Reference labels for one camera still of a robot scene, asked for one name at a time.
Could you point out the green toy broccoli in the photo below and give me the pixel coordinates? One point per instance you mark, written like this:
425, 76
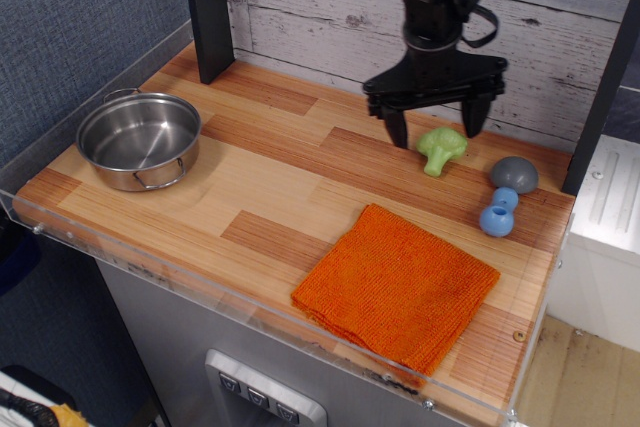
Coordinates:
439, 146

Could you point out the stainless steel pot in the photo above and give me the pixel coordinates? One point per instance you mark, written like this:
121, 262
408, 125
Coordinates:
140, 141

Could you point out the blue dumbbell-shaped toy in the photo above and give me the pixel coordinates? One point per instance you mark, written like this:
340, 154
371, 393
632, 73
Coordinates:
497, 220

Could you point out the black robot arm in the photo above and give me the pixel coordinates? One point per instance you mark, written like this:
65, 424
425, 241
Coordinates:
435, 25

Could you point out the dark grey right post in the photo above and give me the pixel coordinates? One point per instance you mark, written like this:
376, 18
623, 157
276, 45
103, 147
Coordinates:
610, 82

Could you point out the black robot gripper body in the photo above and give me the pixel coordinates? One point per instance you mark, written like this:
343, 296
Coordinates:
426, 78

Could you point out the yellow object at bottom-left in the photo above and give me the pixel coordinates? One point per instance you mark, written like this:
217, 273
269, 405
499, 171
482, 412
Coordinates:
68, 417

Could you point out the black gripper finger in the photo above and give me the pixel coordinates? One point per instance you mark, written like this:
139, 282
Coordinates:
475, 110
396, 127

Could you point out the clear acrylic edge guard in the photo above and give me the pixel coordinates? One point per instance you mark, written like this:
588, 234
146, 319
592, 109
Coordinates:
244, 253

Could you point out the white ridged side unit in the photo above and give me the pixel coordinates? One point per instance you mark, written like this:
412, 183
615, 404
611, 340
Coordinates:
596, 285

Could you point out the grey toy cabinet front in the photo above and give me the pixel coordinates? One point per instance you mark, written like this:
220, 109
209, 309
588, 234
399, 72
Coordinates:
172, 335

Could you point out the silver dispenser button panel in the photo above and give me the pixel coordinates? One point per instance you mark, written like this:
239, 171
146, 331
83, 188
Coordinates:
247, 397

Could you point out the grey half-dome toy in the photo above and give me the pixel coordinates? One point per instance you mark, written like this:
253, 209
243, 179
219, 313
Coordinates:
516, 173

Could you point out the orange knitted towel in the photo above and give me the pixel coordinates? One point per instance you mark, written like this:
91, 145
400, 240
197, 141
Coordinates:
396, 290

